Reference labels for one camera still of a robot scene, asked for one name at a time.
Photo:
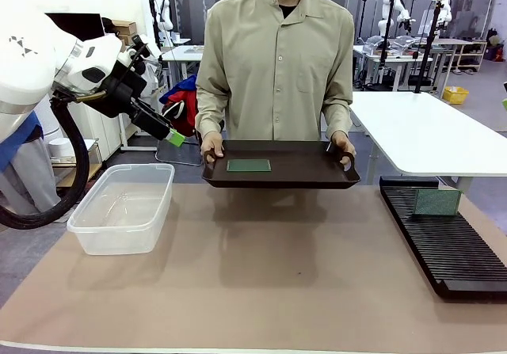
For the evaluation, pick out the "white cabinet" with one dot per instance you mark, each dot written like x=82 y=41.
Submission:
x=99 y=132

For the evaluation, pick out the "small wooden shelf cart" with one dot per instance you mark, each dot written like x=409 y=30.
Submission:
x=89 y=170

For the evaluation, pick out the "black slotted PCB rack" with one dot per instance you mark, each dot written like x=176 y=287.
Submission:
x=447 y=251

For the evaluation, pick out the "person's right hand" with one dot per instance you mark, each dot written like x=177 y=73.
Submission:
x=212 y=144

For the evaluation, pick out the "person in beige shirt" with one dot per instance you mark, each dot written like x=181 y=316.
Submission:
x=277 y=61

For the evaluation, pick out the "black slanted stand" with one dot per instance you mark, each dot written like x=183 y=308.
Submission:
x=429 y=45

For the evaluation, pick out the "red blue jacket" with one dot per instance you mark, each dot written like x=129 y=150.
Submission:
x=182 y=96

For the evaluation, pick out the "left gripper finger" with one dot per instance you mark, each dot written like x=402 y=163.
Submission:
x=158 y=129
x=156 y=113

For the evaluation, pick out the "white round container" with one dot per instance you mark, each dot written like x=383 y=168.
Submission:
x=60 y=148

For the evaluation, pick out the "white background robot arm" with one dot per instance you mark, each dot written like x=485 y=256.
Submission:
x=166 y=15
x=402 y=11

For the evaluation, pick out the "yellow plastic box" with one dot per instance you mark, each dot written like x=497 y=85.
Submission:
x=455 y=96

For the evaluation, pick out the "white background work table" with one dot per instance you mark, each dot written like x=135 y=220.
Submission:
x=396 y=60

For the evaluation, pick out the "black monitor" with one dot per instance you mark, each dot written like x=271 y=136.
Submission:
x=75 y=25

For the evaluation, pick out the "person's right forearm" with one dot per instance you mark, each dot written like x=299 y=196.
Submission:
x=210 y=112

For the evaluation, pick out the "green PCB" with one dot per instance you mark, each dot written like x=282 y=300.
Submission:
x=249 y=166
x=437 y=202

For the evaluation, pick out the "person's left forearm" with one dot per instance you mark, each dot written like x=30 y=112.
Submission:
x=338 y=116

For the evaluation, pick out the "white robot on stand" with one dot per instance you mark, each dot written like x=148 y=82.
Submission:
x=447 y=11

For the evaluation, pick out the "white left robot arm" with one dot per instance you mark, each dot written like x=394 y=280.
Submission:
x=24 y=73

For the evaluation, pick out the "small white background table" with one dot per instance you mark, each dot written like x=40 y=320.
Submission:
x=182 y=52

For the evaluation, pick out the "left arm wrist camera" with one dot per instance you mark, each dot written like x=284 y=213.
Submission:
x=132 y=53

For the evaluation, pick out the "dark brown serving tray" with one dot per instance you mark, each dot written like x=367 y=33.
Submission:
x=297 y=172

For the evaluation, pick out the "cardboard box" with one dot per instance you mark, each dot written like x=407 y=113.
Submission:
x=124 y=27

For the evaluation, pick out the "large white table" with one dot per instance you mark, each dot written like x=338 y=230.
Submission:
x=416 y=132

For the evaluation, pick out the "brown table cover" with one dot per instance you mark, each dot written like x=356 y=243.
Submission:
x=253 y=290

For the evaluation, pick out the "grey blue fabric cover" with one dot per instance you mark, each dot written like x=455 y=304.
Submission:
x=24 y=164

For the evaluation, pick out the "clear plastic container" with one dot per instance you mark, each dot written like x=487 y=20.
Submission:
x=91 y=235

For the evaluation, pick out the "person's left hand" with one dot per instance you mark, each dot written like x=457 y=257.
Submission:
x=342 y=141

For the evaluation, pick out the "wooden background shelf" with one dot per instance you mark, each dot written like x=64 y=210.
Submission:
x=471 y=43

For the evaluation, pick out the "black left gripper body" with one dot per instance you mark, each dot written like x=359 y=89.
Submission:
x=119 y=92

